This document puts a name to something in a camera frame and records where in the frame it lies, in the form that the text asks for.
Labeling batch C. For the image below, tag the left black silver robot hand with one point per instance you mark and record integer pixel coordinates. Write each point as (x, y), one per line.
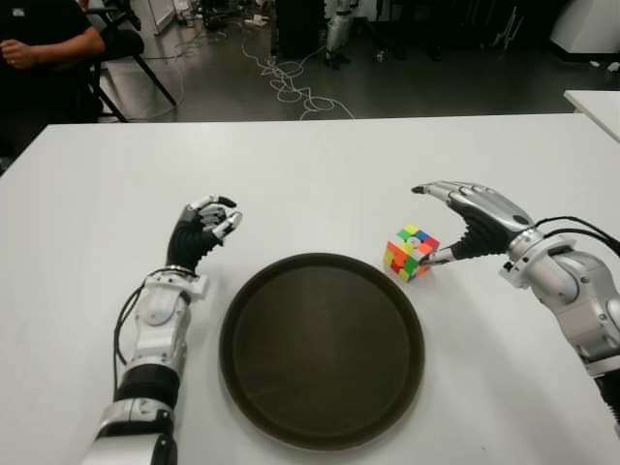
(186, 242)

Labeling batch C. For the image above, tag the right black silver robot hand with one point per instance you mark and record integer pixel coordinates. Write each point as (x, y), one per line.
(489, 213)

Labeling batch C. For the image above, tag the multicolour Rubik's cube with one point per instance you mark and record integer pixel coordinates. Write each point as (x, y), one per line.
(409, 254)

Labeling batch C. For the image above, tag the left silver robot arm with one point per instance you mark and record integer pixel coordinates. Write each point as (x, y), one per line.
(155, 329)

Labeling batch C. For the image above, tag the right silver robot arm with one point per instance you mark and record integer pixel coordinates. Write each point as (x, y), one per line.
(571, 286)

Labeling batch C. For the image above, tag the dark brown round plate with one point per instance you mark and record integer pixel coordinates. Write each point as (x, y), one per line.
(319, 353)

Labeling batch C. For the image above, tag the white side table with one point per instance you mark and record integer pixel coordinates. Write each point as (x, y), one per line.
(598, 109)

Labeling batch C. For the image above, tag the folded metal stand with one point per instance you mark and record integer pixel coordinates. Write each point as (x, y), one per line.
(508, 29)

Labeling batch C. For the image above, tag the white floor debris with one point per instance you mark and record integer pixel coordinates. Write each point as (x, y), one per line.
(603, 65)

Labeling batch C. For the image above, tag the small floor object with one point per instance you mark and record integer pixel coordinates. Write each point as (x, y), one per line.
(381, 55)

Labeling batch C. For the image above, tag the black chair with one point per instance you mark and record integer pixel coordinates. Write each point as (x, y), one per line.
(126, 43)

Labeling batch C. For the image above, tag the white cabinet with black base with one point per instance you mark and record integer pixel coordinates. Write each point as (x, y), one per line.
(591, 24)

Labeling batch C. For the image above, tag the seated person in black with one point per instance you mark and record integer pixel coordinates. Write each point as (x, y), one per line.
(39, 72)

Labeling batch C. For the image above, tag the white board panel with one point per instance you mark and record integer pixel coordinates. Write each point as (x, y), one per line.
(164, 17)

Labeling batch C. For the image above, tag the white power strip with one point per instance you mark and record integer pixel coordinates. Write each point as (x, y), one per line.
(257, 21)

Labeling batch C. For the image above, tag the silver humanoid robot legs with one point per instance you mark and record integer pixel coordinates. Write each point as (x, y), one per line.
(336, 34)

